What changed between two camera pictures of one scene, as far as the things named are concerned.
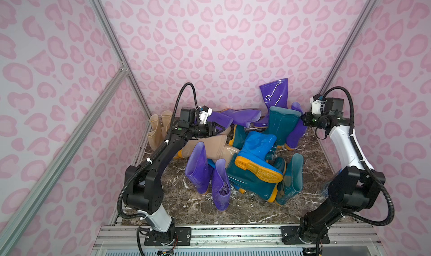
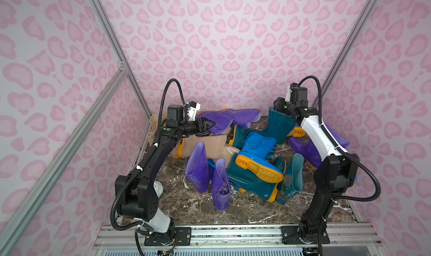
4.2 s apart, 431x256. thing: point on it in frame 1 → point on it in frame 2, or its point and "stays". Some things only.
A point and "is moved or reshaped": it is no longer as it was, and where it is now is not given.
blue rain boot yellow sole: [253, 156] stays
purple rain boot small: [300, 130] is moved or reshaped
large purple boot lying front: [224, 121] stays
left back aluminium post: [117, 45] stays
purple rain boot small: [275, 94] → [307, 149]
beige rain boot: [155, 137] stays
